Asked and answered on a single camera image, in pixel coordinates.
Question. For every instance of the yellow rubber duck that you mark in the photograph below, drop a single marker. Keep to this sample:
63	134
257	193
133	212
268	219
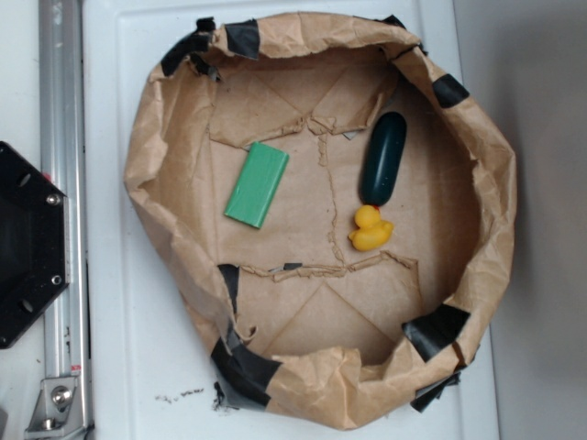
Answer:
372	231

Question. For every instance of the brown paper bag tray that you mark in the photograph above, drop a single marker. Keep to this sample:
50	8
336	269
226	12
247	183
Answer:
295	319

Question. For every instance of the green rectangular block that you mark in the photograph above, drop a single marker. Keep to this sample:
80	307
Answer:
257	184

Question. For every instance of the dark green oblong capsule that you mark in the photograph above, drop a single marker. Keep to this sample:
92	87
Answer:
382	159

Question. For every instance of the white plastic tray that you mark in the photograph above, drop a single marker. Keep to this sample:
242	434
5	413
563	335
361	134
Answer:
152	377

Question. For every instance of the aluminium extrusion rail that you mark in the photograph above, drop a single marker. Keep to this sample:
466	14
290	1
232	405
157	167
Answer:
67	335

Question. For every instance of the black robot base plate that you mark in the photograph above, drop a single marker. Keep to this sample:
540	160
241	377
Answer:
33	245

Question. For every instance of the metal corner bracket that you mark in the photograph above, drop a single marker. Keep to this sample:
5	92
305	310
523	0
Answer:
58	412

